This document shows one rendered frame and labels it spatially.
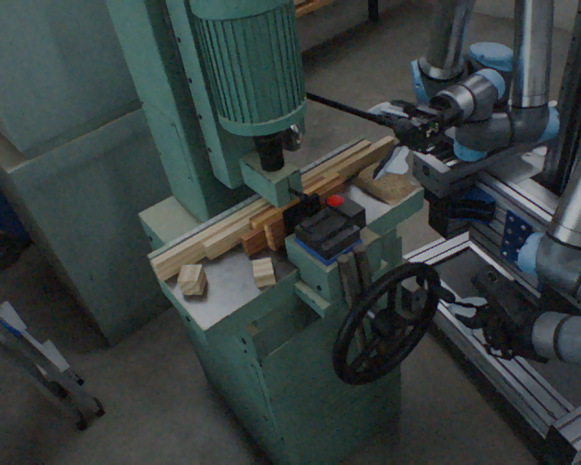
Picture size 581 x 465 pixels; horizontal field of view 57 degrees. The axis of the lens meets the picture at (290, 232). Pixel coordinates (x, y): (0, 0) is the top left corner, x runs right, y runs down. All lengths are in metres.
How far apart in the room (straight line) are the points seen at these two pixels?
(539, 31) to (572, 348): 0.65
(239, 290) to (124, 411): 1.14
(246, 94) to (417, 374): 1.32
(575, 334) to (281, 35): 0.66
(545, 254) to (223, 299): 0.59
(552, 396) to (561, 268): 0.85
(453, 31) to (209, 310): 0.83
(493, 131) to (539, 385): 0.82
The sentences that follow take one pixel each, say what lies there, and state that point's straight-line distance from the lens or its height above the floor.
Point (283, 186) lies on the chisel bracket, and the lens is 1.11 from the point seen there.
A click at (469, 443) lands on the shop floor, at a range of 1.89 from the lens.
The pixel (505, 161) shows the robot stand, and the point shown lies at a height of 0.73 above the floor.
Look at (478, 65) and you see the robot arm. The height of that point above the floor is 1.03.
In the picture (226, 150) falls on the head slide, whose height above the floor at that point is 1.07.
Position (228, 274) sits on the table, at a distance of 1.11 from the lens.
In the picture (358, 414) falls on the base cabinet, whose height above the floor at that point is 0.19.
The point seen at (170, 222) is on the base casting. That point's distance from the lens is 1.46.
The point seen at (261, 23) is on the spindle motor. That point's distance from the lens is 0.92.
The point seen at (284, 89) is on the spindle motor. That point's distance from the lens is 0.98.
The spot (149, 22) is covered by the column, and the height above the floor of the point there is 1.34.
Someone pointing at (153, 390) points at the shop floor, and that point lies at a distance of 2.13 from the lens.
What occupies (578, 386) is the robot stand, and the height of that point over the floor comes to 0.21.
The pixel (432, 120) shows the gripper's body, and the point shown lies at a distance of 1.07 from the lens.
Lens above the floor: 1.67
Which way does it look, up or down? 41 degrees down
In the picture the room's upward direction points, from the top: 10 degrees counter-clockwise
